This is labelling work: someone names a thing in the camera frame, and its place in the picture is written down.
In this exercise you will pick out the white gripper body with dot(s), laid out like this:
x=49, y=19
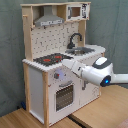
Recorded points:
x=74, y=66

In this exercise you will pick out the oven door with handle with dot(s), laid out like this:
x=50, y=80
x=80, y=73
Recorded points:
x=65, y=95

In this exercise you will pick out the white microwave door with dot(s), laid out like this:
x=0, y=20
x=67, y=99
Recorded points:
x=77, y=11

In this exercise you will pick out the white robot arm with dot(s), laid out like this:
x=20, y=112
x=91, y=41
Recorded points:
x=100, y=73

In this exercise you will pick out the wooden toy kitchen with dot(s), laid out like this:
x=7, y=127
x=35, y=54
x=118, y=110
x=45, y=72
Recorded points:
x=40, y=84

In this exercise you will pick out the grey toy sink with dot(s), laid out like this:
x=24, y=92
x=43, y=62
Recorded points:
x=79, y=51

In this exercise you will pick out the black toy faucet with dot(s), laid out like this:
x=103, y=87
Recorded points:
x=73, y=40

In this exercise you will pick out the black stovetop red burners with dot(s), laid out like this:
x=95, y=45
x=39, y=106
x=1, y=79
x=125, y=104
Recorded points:
x=51, y=59

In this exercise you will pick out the white dishwasher cabinet door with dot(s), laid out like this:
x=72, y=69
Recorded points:
x=88, y=91

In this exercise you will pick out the grey range hood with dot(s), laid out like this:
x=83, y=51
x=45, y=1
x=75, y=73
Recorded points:
x=48, y=18

